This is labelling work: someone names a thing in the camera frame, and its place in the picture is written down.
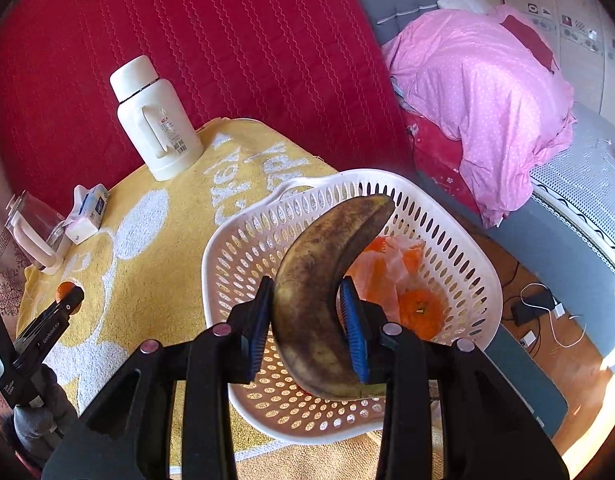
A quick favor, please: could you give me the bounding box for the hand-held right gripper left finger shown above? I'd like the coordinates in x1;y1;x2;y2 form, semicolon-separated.
46;276;276;480

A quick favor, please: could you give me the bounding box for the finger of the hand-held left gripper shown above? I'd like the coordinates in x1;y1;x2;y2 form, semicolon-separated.
52;285;86;317

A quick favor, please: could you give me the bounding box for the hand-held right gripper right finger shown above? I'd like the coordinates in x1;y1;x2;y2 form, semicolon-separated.
336;275;571;480

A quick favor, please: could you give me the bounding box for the smooth orange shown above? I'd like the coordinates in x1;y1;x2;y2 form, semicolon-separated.
56;282;78;313

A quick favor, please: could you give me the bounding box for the overripe brown banana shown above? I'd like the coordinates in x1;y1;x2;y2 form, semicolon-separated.
271;195;395;400

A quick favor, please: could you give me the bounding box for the large orange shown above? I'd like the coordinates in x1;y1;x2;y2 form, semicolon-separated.
397;287;451;341

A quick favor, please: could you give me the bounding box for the orange printed plastic bag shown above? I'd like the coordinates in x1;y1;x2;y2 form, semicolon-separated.
347;235;428;311

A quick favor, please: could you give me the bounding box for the white plastic basket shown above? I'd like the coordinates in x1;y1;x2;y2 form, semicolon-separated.
202;169;503;446

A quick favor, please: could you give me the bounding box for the person's left hand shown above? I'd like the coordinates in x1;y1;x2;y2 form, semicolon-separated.
12;365;81;456

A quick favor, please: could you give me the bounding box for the yellow and white towel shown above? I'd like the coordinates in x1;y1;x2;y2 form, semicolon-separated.
18;119;348;476

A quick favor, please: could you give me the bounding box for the white tissue pack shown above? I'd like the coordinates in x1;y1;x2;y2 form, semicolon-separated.
65;184;111;245

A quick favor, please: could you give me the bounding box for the black charger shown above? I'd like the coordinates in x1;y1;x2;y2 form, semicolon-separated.
511;299;555;327

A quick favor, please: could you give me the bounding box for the white thermos flask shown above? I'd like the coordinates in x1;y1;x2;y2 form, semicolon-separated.
110;56;204;182

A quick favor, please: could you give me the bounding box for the red bedsheet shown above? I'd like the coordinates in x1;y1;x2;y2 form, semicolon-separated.
402;110;483;196

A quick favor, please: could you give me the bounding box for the grey bed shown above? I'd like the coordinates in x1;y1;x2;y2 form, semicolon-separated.
487;102;615;351

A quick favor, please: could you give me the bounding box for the pink dotted quilt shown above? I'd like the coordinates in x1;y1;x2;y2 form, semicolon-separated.
382;4;577;228

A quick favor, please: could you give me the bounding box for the red quilted cover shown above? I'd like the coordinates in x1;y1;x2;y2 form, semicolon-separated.
0;0;418;221

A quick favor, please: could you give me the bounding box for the dark red pillow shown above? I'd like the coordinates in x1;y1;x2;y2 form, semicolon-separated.
502;14;558;71

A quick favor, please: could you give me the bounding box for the white pillow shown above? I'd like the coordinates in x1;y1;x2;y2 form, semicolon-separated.
437;0;495;13

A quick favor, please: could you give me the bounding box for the beige wardrobe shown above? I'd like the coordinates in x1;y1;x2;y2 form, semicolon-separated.
492;0;615;121

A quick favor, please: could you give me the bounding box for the glass kettle with white handle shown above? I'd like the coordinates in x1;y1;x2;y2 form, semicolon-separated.
5;191;73;275

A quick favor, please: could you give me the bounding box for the white cable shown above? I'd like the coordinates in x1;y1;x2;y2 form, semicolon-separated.
520;282;588;348

